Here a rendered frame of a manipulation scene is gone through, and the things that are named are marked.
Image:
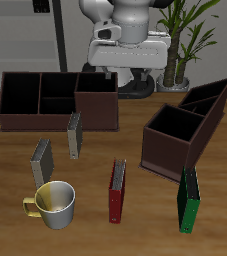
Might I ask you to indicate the dark brown desk caddy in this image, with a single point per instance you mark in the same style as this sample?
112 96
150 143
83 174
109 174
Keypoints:
56 100
185 130

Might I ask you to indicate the white and yellow mug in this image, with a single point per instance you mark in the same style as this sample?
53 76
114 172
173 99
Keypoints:
55 205

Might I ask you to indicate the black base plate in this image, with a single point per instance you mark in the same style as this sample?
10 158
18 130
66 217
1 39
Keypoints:
136 87

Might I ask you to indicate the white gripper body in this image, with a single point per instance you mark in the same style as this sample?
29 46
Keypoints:
128 53

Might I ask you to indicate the green book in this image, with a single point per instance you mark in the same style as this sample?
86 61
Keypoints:
188 200

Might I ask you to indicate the green pot plant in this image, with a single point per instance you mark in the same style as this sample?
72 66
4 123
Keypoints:
180 43

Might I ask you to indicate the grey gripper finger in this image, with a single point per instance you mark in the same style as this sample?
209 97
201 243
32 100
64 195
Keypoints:
145 74
107 72

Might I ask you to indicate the grey shelf unit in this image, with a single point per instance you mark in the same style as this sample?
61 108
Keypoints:
23 33

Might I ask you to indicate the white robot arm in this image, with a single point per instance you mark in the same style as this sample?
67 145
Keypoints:
130 20

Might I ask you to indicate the red book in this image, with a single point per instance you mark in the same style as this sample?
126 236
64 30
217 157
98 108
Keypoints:
117 191

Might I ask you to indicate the grey book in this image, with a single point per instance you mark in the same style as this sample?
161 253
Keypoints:
75 135
42 163

